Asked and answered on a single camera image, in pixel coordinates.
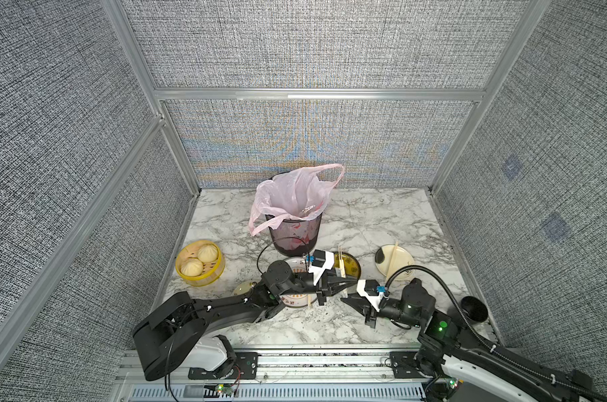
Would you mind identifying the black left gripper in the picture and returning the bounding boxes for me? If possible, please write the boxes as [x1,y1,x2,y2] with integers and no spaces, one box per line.
[276,270,355,309]

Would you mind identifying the clear chopstick wrapper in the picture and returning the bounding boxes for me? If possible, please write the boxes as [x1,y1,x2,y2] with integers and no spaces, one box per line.
[299,204,320,217]

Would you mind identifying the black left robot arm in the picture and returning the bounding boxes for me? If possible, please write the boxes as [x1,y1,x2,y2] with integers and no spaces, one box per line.
[132,261,357,381]

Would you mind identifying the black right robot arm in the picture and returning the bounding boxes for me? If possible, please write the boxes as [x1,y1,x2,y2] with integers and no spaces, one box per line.
[343,279,606,401]

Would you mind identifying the yellow dark patterned small plate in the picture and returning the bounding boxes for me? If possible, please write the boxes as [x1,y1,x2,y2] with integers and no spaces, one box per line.
[333,252,361,280]

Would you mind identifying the white plate with orange sunburst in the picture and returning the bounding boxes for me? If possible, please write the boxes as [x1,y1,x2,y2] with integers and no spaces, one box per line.
[281,257,317,308]

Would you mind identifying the cream plate with black patch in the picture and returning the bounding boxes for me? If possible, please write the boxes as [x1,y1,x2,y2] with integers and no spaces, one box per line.
[375,245,415,280]

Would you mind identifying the black mesh trash bin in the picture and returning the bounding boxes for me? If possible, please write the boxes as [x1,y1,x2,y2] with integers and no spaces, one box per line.
[269,214,323,257]

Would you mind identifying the cream small plate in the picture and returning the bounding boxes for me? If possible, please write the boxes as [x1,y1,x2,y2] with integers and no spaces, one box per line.
[233,281,258,296]

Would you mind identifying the pink plastic bin bag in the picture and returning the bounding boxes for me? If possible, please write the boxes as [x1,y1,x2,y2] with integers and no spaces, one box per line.
[248,163,345,236]

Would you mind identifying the black round object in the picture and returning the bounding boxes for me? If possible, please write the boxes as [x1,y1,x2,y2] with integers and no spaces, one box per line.
[460,296,489,323]

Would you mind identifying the yellow bamboo steamer basket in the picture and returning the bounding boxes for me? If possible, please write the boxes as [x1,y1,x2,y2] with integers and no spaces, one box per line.
[175,241,226,287]

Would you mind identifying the white steamed bun upper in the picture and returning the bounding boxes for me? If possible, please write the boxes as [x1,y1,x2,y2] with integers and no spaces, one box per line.
[197,244,219,265]

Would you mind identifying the white steamed bun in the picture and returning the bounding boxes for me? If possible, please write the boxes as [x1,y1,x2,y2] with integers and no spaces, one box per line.
[181,258,204,277]
[197,244,219,265]

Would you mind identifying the white steamed bun lower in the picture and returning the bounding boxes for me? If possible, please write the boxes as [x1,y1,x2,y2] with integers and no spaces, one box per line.
[181,258,204,277]

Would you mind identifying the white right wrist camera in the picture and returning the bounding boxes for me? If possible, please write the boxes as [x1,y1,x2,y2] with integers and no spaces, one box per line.
[356,279,387,312]

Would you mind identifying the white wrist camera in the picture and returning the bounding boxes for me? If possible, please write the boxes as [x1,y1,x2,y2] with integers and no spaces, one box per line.
[308,250,335,285]
[356,279,387,312]

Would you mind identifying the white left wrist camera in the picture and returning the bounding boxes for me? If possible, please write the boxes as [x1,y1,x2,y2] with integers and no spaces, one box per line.
[308,250,335,285]

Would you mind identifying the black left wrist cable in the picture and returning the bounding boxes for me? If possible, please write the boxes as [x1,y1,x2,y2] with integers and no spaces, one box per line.
[255,235,312,277]

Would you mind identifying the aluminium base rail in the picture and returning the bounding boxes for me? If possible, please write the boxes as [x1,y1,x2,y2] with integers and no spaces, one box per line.
[108,343,431,401]

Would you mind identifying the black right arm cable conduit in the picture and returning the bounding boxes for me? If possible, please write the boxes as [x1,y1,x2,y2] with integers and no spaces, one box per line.
[383,265,607,402]

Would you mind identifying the aluminium enclosure frame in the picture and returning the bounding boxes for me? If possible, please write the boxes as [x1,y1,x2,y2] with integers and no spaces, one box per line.
[0,0,607,375]

